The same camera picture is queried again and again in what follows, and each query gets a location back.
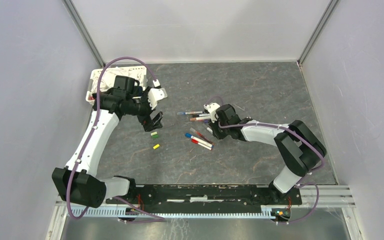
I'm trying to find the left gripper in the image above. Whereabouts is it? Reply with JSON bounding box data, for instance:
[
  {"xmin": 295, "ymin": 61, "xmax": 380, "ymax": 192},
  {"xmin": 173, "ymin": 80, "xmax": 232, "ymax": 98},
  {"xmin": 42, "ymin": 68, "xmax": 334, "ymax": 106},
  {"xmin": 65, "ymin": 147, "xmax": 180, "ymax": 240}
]
[{"xmin": 126, "ymin": 87, "xmax": 164, "ymax": 132}]

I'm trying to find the green pen cap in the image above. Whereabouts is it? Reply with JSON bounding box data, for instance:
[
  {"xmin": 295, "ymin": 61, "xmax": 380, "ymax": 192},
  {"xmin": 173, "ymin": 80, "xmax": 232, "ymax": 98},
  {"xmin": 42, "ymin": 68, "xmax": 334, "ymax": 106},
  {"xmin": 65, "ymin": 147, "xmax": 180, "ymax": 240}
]
[{"xmin": 150, "ymin": 131, "xmax": 159, "ymax": 139}]

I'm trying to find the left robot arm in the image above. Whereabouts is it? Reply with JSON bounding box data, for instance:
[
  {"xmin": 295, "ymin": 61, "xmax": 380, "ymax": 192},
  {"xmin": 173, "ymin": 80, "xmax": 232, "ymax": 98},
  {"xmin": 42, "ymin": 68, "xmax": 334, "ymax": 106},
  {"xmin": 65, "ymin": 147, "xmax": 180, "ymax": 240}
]
[{"xmin": 51, "ymin": 75, "xmax": 168, "ymax": 208}]

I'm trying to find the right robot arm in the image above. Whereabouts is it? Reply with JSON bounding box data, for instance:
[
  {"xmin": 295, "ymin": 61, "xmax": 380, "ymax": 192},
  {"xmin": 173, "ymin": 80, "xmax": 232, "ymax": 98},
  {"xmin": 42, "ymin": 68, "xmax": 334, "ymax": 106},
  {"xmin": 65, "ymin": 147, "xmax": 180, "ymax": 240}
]
[{"xmin": 203, "ymin": 103, "xmax": 327, "ymax": 204}]

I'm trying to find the dark blue cap pen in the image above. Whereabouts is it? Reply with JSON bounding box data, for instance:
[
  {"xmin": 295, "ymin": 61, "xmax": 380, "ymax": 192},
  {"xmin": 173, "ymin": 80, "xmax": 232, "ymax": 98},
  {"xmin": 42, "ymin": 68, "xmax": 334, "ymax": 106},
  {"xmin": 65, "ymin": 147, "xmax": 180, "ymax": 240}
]
[{"xmin": 198, "ymin": 113, "xmax": 211, "ymax": 117}]

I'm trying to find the red cap white pen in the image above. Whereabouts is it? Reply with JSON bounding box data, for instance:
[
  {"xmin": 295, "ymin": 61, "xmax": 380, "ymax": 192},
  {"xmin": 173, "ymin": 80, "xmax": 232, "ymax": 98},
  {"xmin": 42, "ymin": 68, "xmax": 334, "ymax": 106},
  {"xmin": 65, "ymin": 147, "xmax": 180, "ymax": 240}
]
[{"xmin": 191, "ymin": 139, "xmax": 212, "ymax": 151}]

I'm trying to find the blue cap silver pen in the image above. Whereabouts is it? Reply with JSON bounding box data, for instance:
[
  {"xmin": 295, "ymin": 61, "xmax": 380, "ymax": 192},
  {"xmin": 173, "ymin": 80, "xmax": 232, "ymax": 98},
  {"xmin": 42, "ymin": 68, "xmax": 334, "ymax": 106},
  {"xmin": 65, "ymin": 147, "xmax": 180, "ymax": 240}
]
[{"xmin": 176, "ymin": 111, "xmax": 204, "ymax": 116}]

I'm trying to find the brown cap pen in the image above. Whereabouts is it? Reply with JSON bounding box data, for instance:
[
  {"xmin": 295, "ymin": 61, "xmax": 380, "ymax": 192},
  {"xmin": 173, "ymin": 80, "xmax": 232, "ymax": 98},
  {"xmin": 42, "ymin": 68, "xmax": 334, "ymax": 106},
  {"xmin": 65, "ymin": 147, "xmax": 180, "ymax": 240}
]
[{"xmin": 189, "ymin": 116, "xmax": 211, "ymax": 122}]

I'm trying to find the blue cap white pen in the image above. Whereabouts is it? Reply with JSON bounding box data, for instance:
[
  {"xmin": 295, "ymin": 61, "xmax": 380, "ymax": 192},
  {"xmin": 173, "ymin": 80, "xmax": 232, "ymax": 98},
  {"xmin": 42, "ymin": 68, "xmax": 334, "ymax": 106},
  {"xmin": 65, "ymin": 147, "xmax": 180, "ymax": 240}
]
[{"xmin": 184, "ymin": 133, "xmax": 213, "ymax": 148}]

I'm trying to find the white plastic basket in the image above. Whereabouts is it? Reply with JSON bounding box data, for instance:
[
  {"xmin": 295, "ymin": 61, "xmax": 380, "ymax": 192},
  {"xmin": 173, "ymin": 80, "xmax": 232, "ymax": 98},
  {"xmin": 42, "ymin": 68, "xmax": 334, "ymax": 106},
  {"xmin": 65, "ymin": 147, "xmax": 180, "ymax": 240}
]
[{"xmin": 85, "ymin": 65, "xmax": 148, "ymax": 107}]

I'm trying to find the white cloth in basket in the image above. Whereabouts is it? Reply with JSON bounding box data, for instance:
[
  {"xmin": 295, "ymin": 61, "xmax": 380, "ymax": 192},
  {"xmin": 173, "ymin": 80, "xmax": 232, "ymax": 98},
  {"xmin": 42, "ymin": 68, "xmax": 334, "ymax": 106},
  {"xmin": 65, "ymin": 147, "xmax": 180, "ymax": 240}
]
[{"xmin": 91, "ymin": 67, "xmax": 146, "ymax": 94}]

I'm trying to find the right base electronics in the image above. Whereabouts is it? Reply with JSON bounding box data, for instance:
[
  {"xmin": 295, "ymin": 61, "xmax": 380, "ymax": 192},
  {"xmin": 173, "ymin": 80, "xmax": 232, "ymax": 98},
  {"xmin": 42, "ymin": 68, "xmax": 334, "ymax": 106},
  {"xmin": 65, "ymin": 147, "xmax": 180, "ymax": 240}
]
[{"xmin": 270, "ymin": 208, "xmax": 292, "ymax": 222}]

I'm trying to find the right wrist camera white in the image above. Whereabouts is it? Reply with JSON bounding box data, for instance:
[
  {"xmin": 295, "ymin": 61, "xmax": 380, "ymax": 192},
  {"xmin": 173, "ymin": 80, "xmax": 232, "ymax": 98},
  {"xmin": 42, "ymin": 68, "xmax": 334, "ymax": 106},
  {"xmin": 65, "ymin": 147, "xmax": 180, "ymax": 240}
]
[{"xmin": 203, "ymin": 102, "xmax": 220, "ymax": 123}]

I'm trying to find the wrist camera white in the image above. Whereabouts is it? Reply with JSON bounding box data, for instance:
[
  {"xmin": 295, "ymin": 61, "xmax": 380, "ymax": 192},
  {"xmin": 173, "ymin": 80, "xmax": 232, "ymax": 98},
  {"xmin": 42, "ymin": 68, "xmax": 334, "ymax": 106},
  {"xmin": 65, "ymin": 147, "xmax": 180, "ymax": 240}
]
[
  {"xmin": 203, "ymin": 102, "xmax": 220, "ymax": 123},
  {"xmin": 147, "ymin": 88, "xmax": 168, "ymax": 110}
]

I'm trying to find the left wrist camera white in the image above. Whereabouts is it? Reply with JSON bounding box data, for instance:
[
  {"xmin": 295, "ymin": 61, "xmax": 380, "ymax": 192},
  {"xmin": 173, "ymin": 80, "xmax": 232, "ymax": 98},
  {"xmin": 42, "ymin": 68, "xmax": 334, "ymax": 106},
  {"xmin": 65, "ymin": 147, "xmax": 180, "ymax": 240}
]
[{"xmin": 147, "ymin": 88, "xmax": 168, "ymax": 110}]

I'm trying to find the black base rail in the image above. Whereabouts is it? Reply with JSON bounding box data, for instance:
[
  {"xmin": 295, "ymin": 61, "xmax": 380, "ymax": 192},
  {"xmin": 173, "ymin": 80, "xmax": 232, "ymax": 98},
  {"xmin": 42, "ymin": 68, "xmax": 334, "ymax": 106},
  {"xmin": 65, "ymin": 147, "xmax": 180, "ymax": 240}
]
[{"xmin": 123, "ymin": 184, "xmax": 303, "ymax": 214}]

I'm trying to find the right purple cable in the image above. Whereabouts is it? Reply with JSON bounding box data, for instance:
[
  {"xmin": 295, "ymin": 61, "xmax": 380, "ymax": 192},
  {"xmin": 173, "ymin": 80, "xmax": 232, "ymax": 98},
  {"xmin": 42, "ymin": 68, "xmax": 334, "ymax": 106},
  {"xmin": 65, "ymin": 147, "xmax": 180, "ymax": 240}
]
[{"xmin": 205, "ymin": 96, "xmax": 327, "ymax": 225}]

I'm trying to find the purple cable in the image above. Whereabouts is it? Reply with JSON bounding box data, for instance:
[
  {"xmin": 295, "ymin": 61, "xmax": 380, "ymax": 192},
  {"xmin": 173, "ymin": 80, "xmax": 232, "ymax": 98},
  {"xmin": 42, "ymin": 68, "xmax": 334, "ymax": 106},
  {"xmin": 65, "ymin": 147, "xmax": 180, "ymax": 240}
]
[
  {"xmin": 66, "ymin": 56, "xmax": 166, "ymax": 223},
  {"xmin": 205, "ymin": 96, "xmax": 327, "ymax": 225}
]

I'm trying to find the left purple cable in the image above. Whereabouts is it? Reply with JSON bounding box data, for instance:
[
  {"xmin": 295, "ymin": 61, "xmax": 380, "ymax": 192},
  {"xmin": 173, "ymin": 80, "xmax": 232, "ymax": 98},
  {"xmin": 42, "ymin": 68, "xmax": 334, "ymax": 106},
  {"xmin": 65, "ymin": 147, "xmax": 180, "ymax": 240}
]
[{"xmin": 66, "ymin": 56, "xmax": 166, "ymax": 223}]

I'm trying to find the grey slotted cable duct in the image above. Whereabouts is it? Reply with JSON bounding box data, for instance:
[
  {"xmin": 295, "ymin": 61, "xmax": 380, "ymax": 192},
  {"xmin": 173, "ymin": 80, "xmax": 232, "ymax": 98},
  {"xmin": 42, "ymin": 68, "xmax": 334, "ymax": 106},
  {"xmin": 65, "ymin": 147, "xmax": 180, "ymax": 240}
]
[{"xmin": 83, "ymin": 206, "xmax": 276, "ymax": 220}]

